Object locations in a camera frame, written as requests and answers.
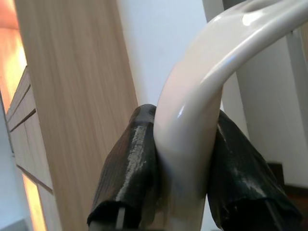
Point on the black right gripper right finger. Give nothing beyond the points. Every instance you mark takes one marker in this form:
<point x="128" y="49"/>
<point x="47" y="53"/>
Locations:
<point x="243" y="183"/>

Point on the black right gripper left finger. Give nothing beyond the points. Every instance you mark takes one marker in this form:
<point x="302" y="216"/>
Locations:
<point x="130" y="173"/>

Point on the light wooden cabinet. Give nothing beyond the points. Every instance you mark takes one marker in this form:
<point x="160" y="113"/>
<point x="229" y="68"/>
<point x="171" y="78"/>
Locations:
<point x="72" y="72"/>

